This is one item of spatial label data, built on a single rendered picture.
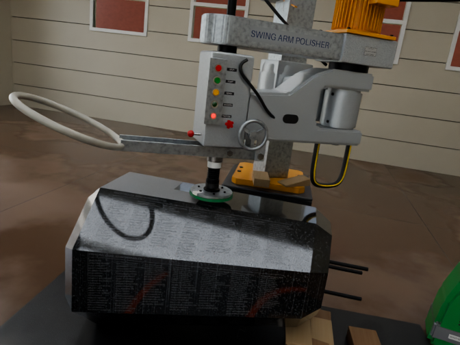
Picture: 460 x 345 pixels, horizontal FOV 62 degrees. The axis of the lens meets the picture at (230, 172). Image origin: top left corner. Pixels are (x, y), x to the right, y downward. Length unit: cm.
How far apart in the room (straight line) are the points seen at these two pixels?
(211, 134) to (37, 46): 863
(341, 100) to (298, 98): 26
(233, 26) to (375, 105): 635
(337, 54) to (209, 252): 111
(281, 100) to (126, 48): 725
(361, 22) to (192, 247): 133
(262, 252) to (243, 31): 98
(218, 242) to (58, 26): 846
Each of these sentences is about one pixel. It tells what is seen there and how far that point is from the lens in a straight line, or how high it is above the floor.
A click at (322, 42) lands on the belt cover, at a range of 191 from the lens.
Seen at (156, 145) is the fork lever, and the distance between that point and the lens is 175.
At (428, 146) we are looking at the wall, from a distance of 818.
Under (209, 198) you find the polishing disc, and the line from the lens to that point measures 184.
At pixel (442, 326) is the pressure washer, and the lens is 276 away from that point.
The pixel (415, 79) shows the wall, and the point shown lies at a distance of 801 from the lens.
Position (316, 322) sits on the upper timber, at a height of 22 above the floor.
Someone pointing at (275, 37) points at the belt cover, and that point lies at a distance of 181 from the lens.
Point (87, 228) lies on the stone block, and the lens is 197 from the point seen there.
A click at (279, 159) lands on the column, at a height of 91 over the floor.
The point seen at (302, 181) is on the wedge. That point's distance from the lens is 258.
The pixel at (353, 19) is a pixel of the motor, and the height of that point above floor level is 177.
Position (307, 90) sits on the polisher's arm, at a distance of 191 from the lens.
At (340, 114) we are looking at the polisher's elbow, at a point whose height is 132.
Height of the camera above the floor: 149
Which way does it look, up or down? 15 degrees down
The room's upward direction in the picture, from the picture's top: 7 degrees clockwise
